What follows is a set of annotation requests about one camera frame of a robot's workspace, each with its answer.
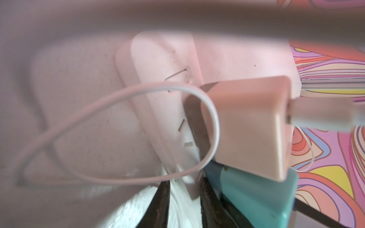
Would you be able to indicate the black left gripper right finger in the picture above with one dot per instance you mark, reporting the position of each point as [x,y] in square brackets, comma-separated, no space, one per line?
[213,214]

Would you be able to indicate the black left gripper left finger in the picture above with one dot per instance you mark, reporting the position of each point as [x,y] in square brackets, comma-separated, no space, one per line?
[157,214]

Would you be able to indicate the teal charger adapter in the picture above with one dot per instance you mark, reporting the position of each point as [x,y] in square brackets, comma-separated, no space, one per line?
[264,203]

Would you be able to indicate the pink charger adapter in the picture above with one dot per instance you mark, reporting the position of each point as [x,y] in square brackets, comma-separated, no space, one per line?
[255,135]

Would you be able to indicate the white power strip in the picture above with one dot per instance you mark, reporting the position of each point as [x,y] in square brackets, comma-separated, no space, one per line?
[163,57]

